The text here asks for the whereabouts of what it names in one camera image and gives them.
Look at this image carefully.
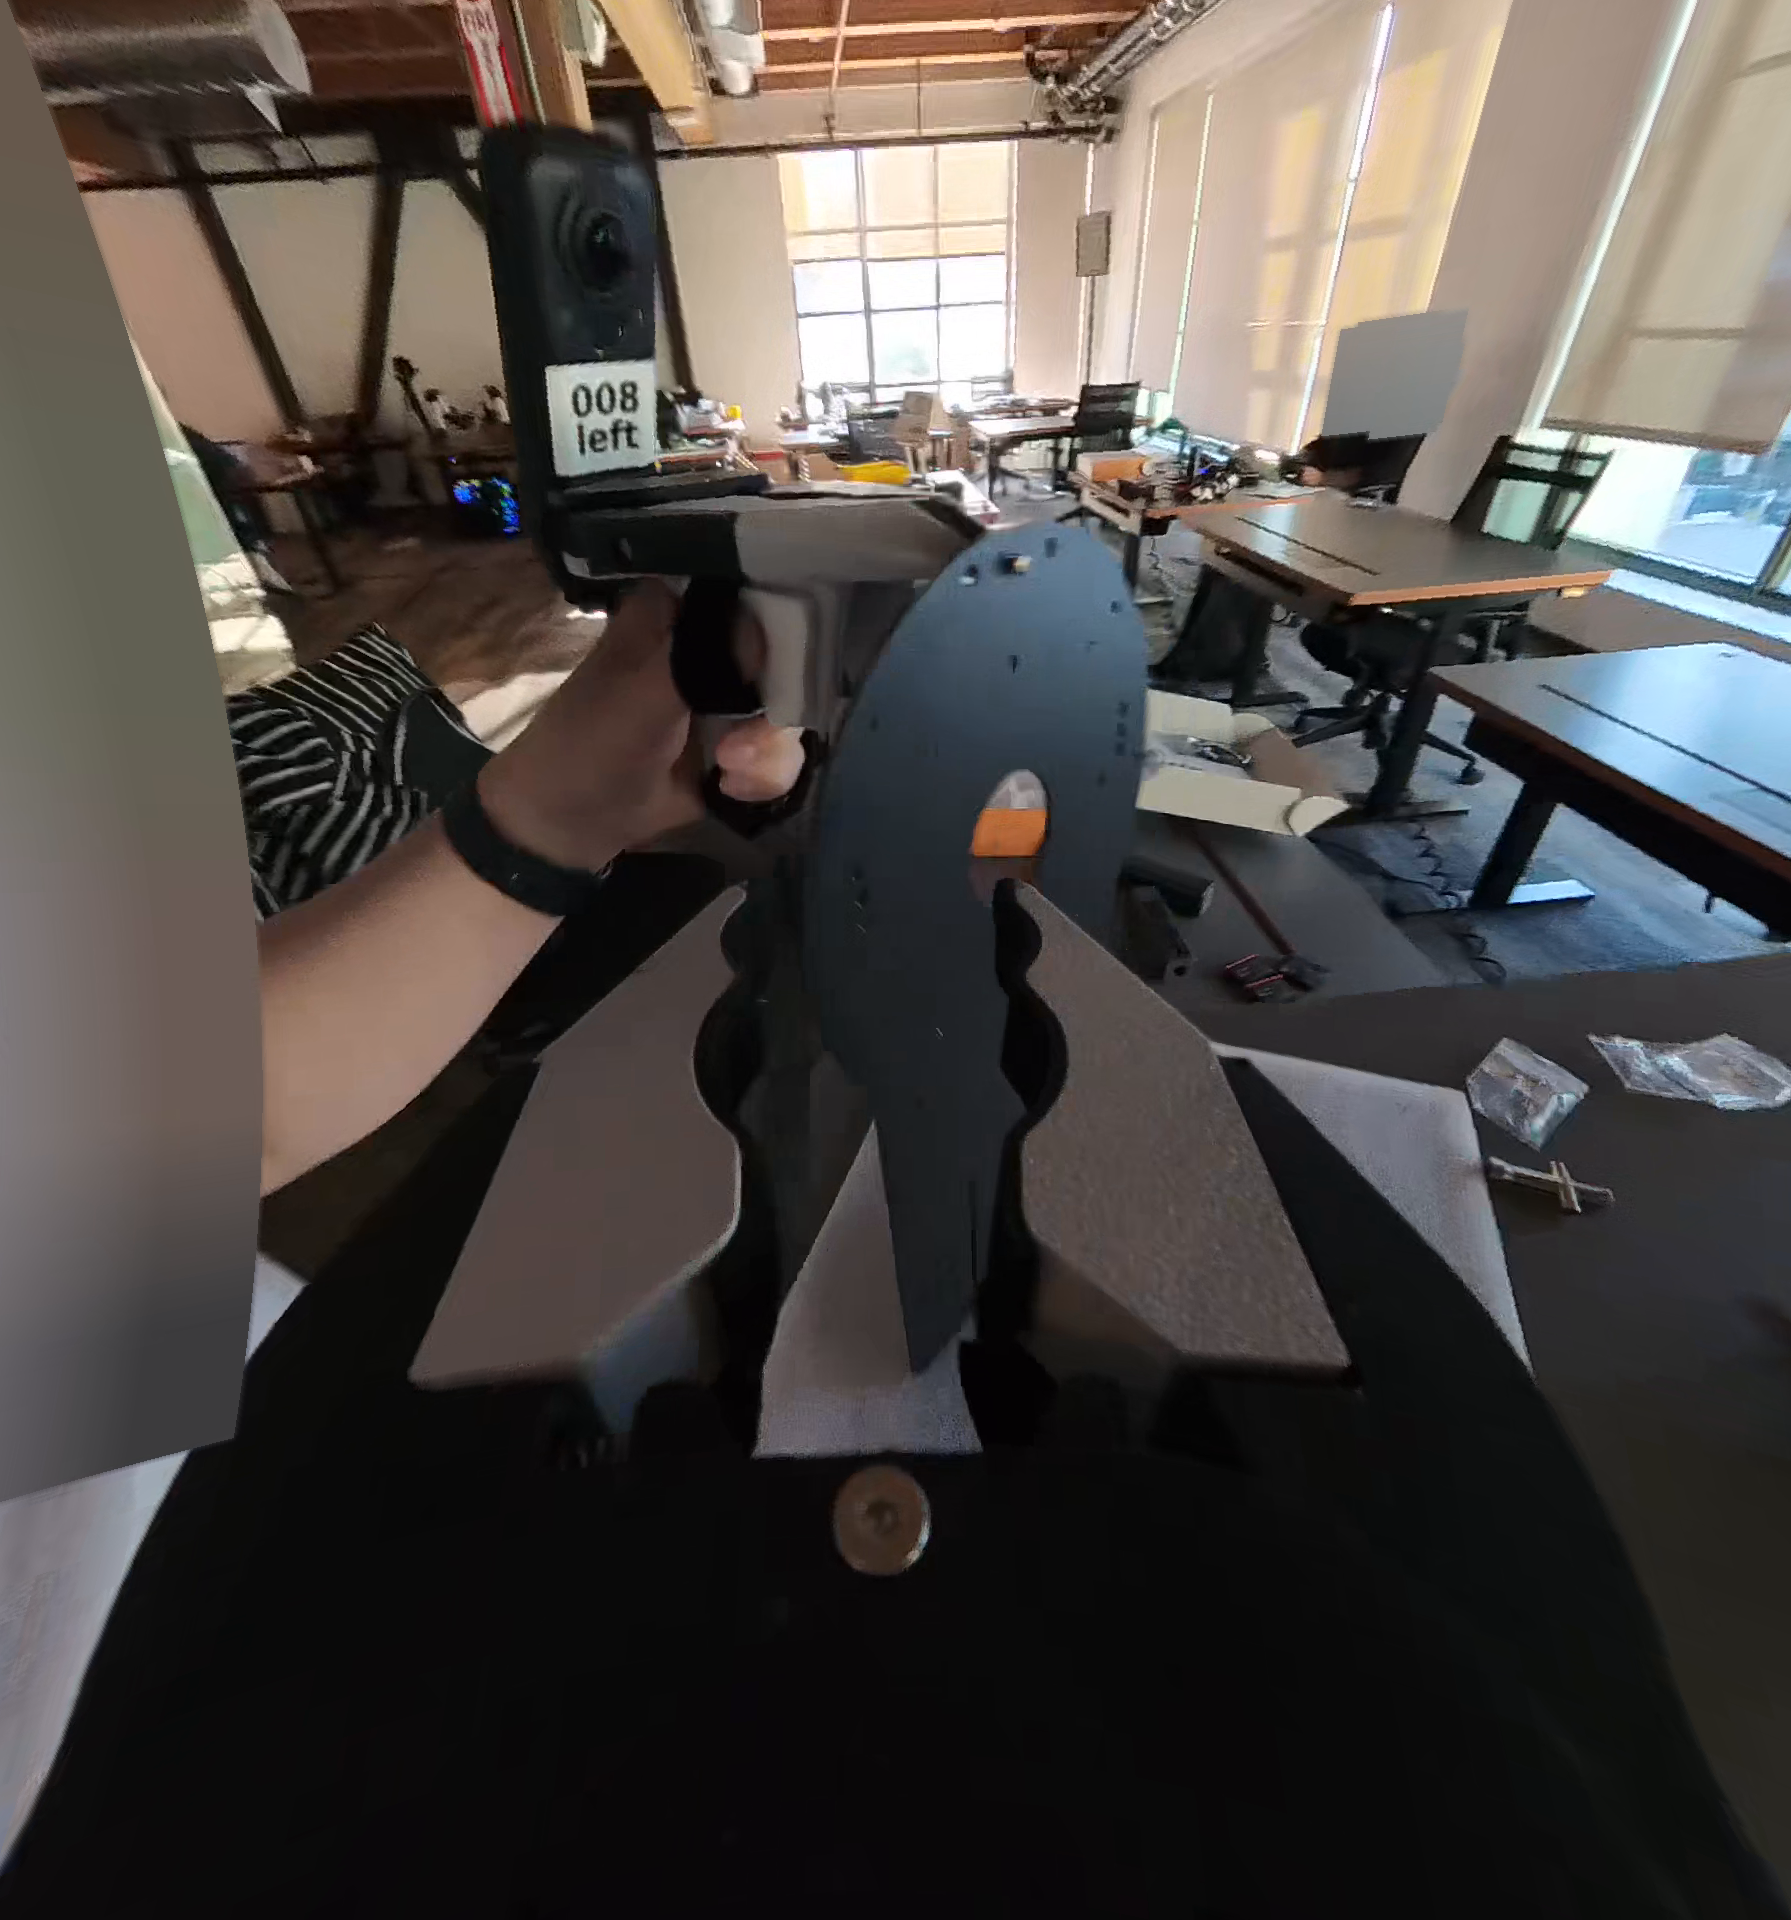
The small metal screw tool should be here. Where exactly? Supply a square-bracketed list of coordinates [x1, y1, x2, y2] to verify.
[1486, 1154, 1618, 1216]

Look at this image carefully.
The black desk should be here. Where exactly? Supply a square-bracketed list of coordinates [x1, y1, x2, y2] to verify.
[258, 840, 1791, 1920]

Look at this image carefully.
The dark office desk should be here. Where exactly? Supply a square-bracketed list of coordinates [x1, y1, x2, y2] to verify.
[1424, 643, 1791, 951]

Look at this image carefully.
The black high back chair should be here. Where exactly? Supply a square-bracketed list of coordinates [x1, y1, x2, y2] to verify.
[1450, 434, 1616, 552]

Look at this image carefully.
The striped black white clothing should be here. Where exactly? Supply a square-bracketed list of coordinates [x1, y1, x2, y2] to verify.
[228, 627, 496, 920]

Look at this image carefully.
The person's left forearm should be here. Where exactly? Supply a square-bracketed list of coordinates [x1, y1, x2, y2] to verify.
[258, 840, 598, 1202]

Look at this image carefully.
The small black device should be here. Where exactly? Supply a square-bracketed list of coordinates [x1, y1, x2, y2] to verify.
[1124, 863, 1216, 980]

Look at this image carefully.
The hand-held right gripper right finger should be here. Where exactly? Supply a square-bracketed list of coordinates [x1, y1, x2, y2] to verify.
[986, 879, 1354, 1383]

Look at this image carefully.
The person's left hand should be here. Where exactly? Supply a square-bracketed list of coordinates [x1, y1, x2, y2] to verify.
[478, 584, 814, 872]

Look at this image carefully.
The long clear plastic bag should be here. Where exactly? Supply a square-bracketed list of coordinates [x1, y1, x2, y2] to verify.
[1590, 1033, 1791, 1115]

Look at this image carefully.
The wooden edged office desk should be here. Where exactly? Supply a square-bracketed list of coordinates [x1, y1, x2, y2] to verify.
[1178, 487, 1618, 825]

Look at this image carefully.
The black round metal plate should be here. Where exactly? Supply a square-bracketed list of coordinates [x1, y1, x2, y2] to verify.
[806, 517, 1156, 1376]

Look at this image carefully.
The beige cardboard sheet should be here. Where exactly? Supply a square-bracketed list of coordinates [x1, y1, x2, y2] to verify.
[1136, 687, 1356, 836]

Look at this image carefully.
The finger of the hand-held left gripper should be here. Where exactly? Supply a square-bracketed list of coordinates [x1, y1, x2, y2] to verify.
[584, 489, 988, 589]

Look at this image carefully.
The black wristband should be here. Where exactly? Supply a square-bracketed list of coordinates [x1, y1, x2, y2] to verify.
[442, 772, 616, 920]

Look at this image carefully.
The small clear plastic bag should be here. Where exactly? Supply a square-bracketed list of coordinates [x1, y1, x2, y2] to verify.
[1466, 1038, 1592, 1152]

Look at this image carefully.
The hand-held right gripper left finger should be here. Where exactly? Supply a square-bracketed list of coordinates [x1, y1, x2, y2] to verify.
[412, 885, 778, 1391]

